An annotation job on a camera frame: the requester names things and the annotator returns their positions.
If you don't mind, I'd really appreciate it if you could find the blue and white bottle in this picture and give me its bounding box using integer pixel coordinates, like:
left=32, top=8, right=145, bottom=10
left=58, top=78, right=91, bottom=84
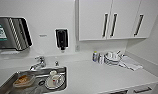
left=91, top=50, right=99, bottom=64

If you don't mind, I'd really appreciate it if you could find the small white bottle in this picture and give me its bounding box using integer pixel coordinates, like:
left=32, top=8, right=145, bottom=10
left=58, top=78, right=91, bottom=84
left=97, top=52, right=104, bottom=65

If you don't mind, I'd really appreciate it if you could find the small chrome sink pump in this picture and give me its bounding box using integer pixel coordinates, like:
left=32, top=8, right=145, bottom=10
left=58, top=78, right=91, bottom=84
left=53, top=60, right=60, bottom=67

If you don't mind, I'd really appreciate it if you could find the stack of white dishes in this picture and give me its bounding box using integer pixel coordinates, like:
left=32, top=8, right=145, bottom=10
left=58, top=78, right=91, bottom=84
left=103, top=50, right=125, bottom=67

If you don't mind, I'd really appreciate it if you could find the white cup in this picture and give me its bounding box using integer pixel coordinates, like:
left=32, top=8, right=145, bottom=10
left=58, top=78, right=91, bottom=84
left=48, top=69, right=61, bottom=86

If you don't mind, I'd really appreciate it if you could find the white plate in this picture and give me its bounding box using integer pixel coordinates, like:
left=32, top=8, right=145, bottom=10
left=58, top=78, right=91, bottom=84
left=44, top=74, right=66, bottom=91

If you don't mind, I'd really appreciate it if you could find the chrome sink faucet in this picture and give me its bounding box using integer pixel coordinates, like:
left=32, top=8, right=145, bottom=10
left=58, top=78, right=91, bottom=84
left=28, top=55, right=47, bottom=71

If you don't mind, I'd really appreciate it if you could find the clear container with orange food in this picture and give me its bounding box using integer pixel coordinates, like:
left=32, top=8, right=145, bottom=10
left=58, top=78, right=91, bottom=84
left=11, top=73, right=36, bottom=89

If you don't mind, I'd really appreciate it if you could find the steel paper towel dispenser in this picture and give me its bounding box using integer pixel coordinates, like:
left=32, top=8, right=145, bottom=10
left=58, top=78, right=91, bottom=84
left=0, top=16, right=34, bottom=53

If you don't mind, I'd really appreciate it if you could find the narrow white drawer unit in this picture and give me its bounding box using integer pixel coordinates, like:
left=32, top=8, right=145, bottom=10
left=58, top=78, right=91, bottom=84
left=128, top=84, right=158, bottom=94

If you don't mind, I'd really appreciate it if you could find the stainless steel sink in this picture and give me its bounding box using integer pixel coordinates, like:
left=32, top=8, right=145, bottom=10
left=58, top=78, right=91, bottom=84
left=0, top=66, right=68, bottom=94

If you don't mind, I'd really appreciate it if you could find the black wall soap dispenser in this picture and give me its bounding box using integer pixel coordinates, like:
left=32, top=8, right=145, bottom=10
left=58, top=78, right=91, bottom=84
left=54, top=28, right=69, bottom=51

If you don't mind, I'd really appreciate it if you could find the small wall label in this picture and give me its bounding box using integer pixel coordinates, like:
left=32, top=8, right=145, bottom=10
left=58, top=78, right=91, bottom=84
left=38, top=33, right=48, bottom=38

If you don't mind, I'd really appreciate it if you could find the white three-door wall cabinet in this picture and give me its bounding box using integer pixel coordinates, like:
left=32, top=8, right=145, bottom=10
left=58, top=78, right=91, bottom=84
left=78, top=0, right=158, bottom=42

